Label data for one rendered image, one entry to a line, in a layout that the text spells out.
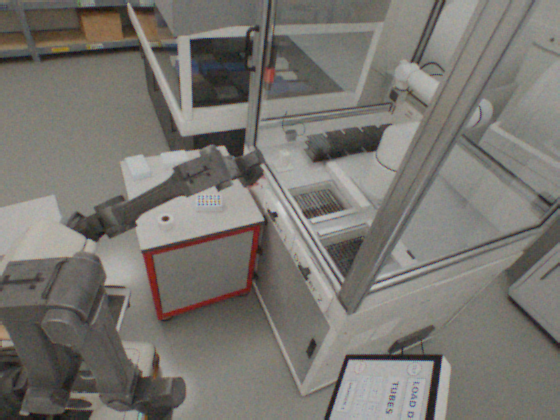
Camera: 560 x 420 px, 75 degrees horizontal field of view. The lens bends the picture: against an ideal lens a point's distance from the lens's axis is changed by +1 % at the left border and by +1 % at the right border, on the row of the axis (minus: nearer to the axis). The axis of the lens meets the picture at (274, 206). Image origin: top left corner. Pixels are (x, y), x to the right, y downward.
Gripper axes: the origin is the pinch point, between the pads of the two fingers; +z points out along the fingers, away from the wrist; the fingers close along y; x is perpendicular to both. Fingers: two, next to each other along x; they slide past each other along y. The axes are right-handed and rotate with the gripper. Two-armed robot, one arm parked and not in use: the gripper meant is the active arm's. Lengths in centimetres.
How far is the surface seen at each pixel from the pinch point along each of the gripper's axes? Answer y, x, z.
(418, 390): 6, -88, -19
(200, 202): -33.5, 21.8, 12.5
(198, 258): -54, 5, 22
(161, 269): -68, 7, 11
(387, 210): 29, -51, -28
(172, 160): -36, 55, 14
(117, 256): -120, 61, 47
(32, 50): -133, 351, 62
